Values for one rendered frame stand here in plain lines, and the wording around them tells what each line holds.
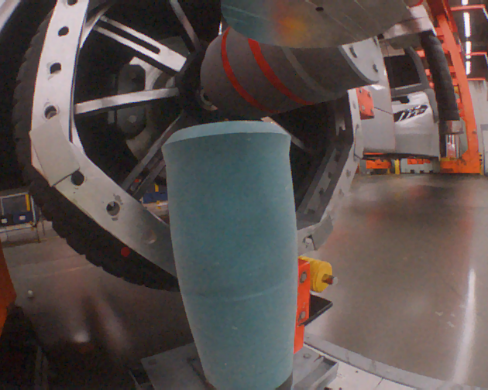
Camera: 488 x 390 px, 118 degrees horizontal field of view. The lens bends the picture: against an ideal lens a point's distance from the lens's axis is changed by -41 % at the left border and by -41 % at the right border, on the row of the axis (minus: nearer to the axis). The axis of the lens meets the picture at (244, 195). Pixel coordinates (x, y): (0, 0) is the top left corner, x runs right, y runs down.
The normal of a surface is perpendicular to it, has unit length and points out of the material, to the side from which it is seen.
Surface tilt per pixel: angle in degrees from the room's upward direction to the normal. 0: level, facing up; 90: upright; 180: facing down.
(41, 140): 90
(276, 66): 131
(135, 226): 90
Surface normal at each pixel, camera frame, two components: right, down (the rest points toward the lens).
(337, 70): -0.28, 0.95
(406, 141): -0.44, 0.44
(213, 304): -0.36, 0.16
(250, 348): 0.07, 0.15
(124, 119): 0.59, 0.04
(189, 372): -0.08, -0.99
